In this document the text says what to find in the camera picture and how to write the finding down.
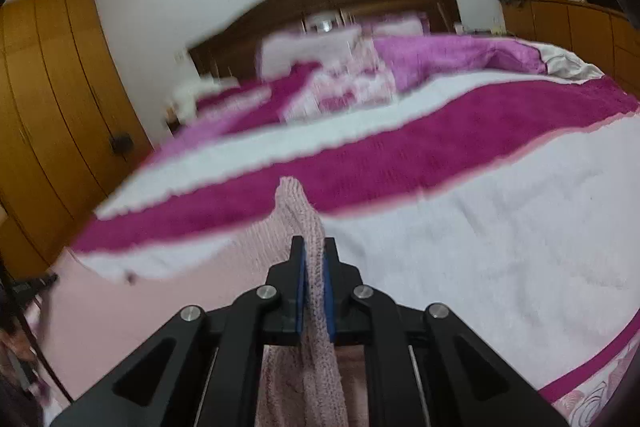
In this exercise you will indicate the white wall socket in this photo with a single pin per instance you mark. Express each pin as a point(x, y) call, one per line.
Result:
point(178, 58)

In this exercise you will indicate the pink knitted cardigan sweater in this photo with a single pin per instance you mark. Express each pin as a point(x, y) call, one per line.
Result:
point(312, 307)

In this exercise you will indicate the wooden wardrobe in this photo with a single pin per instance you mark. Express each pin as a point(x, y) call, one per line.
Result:
point(55, 107)

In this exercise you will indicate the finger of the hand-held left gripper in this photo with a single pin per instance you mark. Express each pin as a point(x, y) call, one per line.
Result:
point(32, 289)

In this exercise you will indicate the white pillow on nightstand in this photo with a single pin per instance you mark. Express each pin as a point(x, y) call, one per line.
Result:
point(197, 99)

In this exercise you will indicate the dark wooden headboard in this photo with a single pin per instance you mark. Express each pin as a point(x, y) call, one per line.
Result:
point(280, 12)

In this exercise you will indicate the bed with floral purple bedding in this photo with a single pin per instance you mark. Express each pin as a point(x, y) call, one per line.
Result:
point(450, 227)

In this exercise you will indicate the lilac pillow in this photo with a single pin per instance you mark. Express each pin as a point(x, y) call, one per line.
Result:
point(310, 52)

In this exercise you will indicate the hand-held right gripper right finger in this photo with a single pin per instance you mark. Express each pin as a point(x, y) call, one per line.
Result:
point(347, 307)

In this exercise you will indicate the purple fleece quilt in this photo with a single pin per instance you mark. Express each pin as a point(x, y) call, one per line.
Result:
point(460, 54)

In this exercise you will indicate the small black bag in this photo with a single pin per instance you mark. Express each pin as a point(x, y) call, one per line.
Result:
point(122, 144)

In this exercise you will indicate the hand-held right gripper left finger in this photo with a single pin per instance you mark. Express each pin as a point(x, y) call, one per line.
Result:
point(280, 307)

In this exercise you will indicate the low wooden cabinet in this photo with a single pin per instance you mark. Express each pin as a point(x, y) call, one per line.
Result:
point(575, 37)

